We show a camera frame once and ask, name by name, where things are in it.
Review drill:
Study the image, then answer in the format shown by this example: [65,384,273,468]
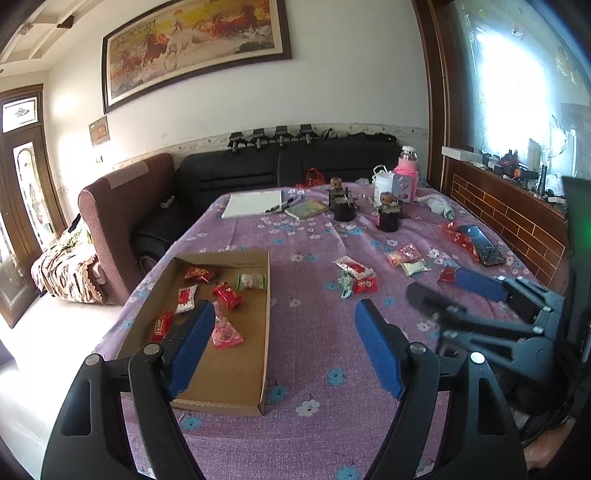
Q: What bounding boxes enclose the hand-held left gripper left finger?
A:
[41,300,218,480]

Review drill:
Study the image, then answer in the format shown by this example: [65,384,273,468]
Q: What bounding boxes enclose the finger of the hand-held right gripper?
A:
[455,268,567,325]
[405,281,555,370]

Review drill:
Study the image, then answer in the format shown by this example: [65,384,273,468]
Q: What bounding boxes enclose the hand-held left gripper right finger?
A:
[355,299,529,480]

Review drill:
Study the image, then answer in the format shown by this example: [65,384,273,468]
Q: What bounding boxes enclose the red packet dark green label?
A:
[151,310,174,342]

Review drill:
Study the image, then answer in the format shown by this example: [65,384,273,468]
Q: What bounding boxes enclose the pink cartoon snack packet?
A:
[211,302,245,348]

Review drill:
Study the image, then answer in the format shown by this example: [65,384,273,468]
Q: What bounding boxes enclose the white green snack packet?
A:
[401,258,432,277]

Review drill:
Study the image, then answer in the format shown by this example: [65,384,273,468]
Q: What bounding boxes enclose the shallow cardboard box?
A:
[115,249,271,417]

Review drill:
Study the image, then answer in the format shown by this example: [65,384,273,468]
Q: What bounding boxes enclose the white red snack packet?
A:
[174,284,199,315]
[333,256,377,280]

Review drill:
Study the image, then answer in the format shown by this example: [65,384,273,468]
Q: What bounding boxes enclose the clear pink marshmallow packet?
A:
[385,246,421,267]

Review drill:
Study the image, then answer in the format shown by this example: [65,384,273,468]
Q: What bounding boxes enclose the red packet with doll picture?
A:
[212,282,245,309]

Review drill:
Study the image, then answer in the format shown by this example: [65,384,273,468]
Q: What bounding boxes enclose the dark red foil packet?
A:
[184,265,218,282]

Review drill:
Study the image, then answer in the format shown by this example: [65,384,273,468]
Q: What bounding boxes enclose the clear green-edged pastry packet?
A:
[236,273,269,291]

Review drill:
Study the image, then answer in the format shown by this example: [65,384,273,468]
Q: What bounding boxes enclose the black smartphone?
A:
[457,224,506,267]

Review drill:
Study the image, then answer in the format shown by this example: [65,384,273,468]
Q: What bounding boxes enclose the red plastic bag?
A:
[438,222,481,261]

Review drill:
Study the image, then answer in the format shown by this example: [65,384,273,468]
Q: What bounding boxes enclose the purple floral tablecloth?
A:
[95,185,555,480]

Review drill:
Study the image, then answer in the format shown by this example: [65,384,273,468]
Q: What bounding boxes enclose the wooden tiled ledge cabinet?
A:
[441,154,571,296]

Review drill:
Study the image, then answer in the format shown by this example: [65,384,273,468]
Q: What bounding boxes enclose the white cloth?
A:
[416,193,455,220]

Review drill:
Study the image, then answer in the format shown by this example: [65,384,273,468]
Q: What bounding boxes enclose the pink grey patterned card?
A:
[392,170,416,203]

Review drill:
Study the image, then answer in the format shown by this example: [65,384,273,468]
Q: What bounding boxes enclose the pile of small tools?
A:
[480,138,566,206]

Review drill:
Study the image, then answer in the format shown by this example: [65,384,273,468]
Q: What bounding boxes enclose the white plastic jug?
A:
[372,164,398,197]

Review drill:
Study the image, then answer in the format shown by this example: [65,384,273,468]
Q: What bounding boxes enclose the white long box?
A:
[441,146,481,163]

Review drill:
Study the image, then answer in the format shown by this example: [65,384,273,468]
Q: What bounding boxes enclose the pink thermos bottle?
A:
[397,145,420,204]

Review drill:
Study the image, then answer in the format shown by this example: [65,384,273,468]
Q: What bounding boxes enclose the brown fabric armchair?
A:
[78,153,176,306]

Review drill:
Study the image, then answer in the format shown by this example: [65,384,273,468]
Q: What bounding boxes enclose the brown patterned blanket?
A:
[31,226,105,303]

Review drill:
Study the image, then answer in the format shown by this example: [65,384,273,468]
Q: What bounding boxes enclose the small beige book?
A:
[284,199,329,220]

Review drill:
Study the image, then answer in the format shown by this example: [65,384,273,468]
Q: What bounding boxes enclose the white notebook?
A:
[222,189,282,220]

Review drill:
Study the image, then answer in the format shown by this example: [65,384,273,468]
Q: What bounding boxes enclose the small red bag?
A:
[295,167,326,189]

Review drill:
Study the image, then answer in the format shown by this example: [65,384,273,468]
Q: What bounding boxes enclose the black bag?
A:
[346,132,399,146]

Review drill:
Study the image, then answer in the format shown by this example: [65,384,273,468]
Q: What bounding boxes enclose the black leather sofa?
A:
[131,134,402,278]

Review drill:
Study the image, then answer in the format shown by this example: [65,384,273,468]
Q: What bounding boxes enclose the wooden glass door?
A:
[0,83,65,328]

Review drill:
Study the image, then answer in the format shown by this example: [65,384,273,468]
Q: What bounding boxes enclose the framed horse painting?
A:
[102,0,294,115]

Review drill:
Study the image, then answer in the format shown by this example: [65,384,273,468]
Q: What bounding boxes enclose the window with wooden frame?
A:
[413,0,591,195]

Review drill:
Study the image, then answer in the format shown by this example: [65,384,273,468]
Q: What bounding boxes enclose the small wall plaque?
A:
[89,115,110,148]

